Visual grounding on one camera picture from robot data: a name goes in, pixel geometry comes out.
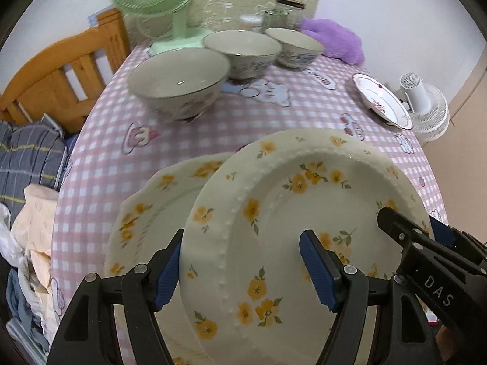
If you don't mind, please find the green table fan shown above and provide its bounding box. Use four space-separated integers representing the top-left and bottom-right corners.
104 0 214 56

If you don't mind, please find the glass jar dark lid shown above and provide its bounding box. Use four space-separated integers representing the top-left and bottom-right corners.
275 0 306 30

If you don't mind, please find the small drinking glass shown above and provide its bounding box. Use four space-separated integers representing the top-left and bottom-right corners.
261 8 278 32

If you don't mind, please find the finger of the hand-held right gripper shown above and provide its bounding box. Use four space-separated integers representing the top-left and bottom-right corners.
377 206 487 350
429 213 487 270

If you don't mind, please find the round beaded yellow flower plate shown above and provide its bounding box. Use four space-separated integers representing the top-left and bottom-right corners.
179 127 434 365

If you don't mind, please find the cotton swab container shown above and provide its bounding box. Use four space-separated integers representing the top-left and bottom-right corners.
240 14 263 33

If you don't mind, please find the beige door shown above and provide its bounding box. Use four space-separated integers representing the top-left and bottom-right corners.
445 61 487 232

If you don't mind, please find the white fan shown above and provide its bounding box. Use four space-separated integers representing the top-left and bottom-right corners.
399 71 450 145

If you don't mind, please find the pink checked tablecloth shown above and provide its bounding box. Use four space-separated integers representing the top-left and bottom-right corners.
49 38 450 365

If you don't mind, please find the scalloped yellow flower plate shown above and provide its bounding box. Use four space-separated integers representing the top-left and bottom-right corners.
103 151 236 365

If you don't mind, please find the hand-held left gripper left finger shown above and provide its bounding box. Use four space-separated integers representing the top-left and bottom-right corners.
47 228 184 365

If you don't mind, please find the white cloth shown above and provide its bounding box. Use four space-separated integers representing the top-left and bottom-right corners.
0 201 27 267

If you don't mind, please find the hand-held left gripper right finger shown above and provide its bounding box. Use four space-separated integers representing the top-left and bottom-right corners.
299 229 444 365

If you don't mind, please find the blue clothing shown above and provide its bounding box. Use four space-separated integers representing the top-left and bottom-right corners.
5 266 50 354

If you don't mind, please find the purple plush toy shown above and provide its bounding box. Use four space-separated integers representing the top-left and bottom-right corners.
300 18 365 65

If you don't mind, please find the cream cloth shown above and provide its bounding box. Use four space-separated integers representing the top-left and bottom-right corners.
11 184 65 312

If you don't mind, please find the white plate red pattern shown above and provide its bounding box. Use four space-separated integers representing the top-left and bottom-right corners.
352 72 413 132

